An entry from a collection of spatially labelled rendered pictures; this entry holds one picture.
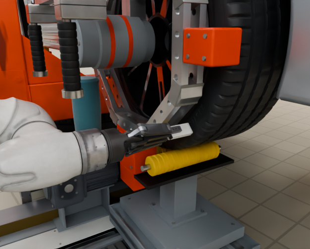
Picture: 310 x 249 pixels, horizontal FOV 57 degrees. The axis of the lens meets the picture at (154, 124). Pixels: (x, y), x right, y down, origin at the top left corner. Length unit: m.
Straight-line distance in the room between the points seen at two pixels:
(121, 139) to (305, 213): 1.27
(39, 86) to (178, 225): 0.74
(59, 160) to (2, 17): 0.74
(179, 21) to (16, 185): 0.44
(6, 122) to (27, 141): 0.11
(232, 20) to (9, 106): 0.49
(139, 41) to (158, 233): 0.63
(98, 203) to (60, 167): 0.89
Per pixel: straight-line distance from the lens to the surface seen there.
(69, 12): 0.59
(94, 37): 0.74
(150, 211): 1.14
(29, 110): 0.68
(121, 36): 0.77
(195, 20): 0.65
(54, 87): 1.24
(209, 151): 0.92
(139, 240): 1.14
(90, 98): 0.91
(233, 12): 0.64
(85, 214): 1.40
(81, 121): 0.93
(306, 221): 1.65
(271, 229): 1.52
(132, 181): 0.92
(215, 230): 1.08
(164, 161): 0.82
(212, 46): 0.55
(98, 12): 0.61
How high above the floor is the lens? 0.88
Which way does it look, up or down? 18 degrees down
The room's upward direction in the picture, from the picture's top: straight up
